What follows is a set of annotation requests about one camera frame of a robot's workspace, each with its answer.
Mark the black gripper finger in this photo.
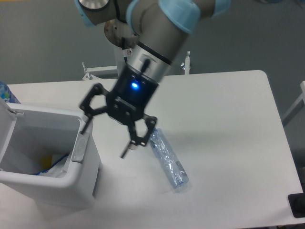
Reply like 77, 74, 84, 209
79, 83, 108, 135
120, 114, 157, 158

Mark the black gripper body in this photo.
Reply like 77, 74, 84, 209
106, 66, 158, 125

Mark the clear crushed plastic bottle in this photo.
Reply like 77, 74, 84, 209
149, 128, 189, 193

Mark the white paper carton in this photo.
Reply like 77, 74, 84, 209
38, 156, 71, 178

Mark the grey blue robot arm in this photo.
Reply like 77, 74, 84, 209
75, 0, 231, 149

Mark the white plastic trash can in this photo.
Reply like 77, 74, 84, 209
0, 102, 102, 208

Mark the yellow trash piece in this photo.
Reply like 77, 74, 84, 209
41, 156, 52, 169

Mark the blue patterned bottle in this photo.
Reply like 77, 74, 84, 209
0, 82, 20, 104

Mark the black device at table edge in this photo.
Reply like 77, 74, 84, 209
288, 193, 305, 219

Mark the white pedestal base frame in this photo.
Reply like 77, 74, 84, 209
82, 51, 192, 81

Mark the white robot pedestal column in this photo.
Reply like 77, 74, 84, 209
104, 19, 143, 79

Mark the black cable on pedestal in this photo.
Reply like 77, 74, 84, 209
121, 37, 131, 67

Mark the white frame at right edge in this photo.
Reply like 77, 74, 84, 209
282, 81, 305, 127

